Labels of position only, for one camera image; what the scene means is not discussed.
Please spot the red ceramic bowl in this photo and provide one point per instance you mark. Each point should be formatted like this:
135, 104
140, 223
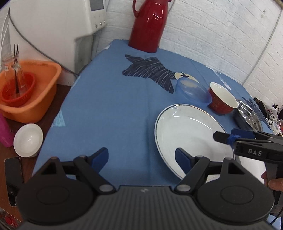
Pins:
223, 102

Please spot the red strainer basket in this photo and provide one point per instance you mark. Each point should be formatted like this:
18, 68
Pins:
16, 99

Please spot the white deep plate blue rim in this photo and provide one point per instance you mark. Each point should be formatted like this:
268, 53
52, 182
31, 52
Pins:
192, 129

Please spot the glass jar with sticks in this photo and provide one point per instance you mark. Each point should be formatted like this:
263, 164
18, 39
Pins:
12, 68

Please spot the translucent blue plastic bowl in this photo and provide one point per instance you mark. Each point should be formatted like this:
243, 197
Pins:
191, 92

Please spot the pink bottle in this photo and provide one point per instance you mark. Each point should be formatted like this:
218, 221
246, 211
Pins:
6, 136

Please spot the red thermos jug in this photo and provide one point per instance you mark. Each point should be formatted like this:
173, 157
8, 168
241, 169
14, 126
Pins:
149, 24

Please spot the small white bowl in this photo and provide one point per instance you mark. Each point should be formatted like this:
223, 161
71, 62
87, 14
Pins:
28, 141

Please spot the person right hand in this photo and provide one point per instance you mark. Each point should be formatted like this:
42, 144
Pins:
274, 184

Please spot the stainless steel bowl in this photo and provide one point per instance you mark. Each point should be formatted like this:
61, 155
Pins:
246, 118

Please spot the white countertop appliance with screen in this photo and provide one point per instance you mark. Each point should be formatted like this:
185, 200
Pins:
64, 32

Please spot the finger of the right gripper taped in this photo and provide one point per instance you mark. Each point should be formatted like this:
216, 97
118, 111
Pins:
224, 138

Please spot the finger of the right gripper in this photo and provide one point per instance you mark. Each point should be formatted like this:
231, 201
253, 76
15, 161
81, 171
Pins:
251, 134

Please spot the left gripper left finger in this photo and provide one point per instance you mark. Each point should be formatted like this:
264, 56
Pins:
88, 168

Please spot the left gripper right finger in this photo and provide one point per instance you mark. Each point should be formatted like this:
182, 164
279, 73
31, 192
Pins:
195, 171

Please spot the blue printed tablecloth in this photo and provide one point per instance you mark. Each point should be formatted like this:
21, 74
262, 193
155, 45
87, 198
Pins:
107, 108

